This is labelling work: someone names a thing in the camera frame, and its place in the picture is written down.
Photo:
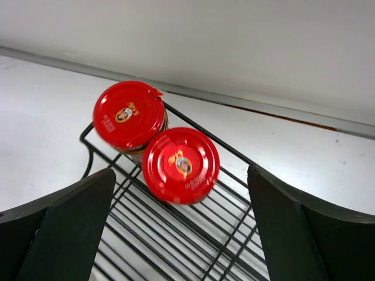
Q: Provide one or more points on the black wire rack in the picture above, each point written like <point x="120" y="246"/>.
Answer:
<point x="147" y="239"/>

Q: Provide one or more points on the red lid sauce jar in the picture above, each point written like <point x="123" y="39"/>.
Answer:
<point x="181" y="166"/>
<point x="128" y="115"/>

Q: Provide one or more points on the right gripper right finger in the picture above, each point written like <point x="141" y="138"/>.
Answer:
<point x="307" y="238"/>

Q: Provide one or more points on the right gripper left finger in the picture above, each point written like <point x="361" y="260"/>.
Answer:
<point x="56" y="237"/>

